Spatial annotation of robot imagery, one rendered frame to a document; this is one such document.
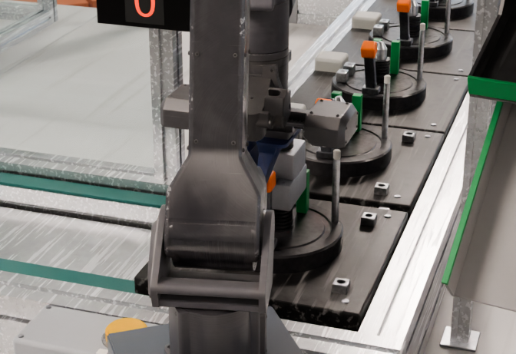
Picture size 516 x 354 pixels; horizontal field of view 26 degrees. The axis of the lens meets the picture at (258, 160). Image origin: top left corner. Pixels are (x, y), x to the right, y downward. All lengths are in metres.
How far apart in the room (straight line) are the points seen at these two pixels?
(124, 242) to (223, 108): 0.58
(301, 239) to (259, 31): 0.26
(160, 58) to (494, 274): 0.49
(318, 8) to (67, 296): 1.34
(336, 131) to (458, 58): 0.83
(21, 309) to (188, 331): 0.38
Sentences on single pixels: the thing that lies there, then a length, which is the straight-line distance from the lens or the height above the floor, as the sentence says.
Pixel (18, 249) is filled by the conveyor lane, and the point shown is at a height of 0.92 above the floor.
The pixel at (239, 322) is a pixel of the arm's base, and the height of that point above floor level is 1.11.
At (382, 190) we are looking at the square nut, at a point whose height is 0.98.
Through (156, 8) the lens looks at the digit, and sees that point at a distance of 1.28.
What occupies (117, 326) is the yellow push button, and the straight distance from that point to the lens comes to 1.08.
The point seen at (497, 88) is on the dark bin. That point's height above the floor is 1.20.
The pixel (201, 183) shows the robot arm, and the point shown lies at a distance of 0.80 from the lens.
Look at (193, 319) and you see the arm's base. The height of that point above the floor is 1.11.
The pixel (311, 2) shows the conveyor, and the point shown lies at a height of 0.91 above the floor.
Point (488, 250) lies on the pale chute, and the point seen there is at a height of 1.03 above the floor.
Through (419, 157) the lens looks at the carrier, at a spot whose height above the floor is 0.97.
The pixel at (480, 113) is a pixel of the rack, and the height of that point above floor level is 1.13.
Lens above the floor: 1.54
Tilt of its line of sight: 23 degrees down
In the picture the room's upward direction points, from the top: straight up
